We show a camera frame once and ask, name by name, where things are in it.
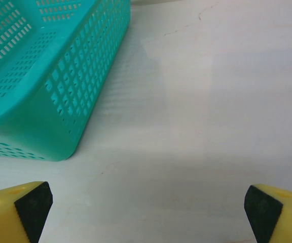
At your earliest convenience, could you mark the teal perforated plastic basket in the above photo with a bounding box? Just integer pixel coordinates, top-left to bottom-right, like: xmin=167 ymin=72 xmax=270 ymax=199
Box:
xmin=0 ymin=0 xmax=132 ymax=163

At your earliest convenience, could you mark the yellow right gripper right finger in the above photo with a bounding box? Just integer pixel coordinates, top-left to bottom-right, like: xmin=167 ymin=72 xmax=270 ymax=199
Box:
xmin=244 ymin=184 xmax=292 ymax=243

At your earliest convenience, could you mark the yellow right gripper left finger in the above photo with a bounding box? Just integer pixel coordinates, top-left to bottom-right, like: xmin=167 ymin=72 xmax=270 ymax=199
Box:
xmin=0 ymin=181 xmax=54 ymax=243

